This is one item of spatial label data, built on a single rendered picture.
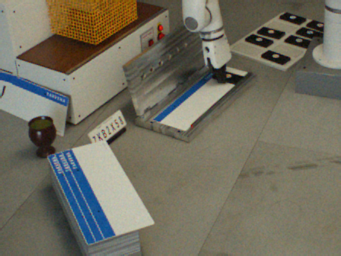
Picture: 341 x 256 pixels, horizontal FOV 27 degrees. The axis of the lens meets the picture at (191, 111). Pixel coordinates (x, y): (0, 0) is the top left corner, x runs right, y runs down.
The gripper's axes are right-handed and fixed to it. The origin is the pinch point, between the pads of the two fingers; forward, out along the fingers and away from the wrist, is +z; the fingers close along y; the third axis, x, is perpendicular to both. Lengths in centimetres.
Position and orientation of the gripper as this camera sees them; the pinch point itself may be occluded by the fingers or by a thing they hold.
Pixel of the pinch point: (221, 77)
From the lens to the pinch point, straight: 248.3
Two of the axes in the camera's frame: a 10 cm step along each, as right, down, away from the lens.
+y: 5.4, -4.7, 7.0
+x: -8.2, -0.8, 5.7
